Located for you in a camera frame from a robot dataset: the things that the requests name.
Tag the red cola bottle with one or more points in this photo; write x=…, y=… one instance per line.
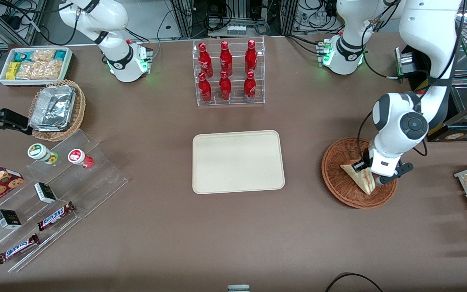
x=251, y=59
x=204, y=90
x=205, y=61
x=249, y=88
x=226, y=60
x=225, y=88

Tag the teal snack packet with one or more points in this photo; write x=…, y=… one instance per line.
x=60, y=54
x=22, y=55

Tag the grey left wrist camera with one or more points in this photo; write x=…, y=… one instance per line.
x=403, y=167

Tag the red lid white cup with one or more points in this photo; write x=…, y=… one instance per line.
x=77, y=157

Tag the yellow snack packet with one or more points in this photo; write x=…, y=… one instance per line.
x=12, y=70

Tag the silver metal box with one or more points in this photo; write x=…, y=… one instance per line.
x=405, y=61

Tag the small clear cracker bag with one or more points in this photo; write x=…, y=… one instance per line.
x=43, y=55

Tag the small black box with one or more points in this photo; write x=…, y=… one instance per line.
x=8, y=219
x=45, y=193

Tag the green lid white cup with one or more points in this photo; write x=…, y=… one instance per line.
x=39, y=152

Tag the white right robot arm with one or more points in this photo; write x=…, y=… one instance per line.
x=114, y=24

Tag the clear acrylic stepped stand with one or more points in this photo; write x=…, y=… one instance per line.
x=95, y=182

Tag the Snickers chocolate bar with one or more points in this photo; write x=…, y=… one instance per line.
x=55, y=216
x=18, y=248

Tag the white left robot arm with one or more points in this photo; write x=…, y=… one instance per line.
x=432, y=40

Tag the white rectangular snack bin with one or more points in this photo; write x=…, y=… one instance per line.
x=35, y=82

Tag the round brown wicker basket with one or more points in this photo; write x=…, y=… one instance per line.
x=339, y=178

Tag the small grey device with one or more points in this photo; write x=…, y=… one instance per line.
x=238, y=288

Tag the clear acrylic bottle rack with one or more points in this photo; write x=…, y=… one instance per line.
x=235, y=101

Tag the white power strip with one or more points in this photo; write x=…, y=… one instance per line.
x=236, y=29

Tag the aluminium foil tray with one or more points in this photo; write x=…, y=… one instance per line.
x=53, y=107

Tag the tan oval wicker basket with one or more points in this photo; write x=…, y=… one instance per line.
x=78, y=109

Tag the large clear cracker bag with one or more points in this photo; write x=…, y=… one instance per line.
x=39, y=69

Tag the cream plastic serving tray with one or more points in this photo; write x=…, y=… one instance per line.
x=237, y=162

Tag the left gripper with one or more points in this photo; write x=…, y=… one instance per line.
x=366, y=156

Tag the triangular sandwich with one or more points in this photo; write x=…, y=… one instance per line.
x=363, y=180

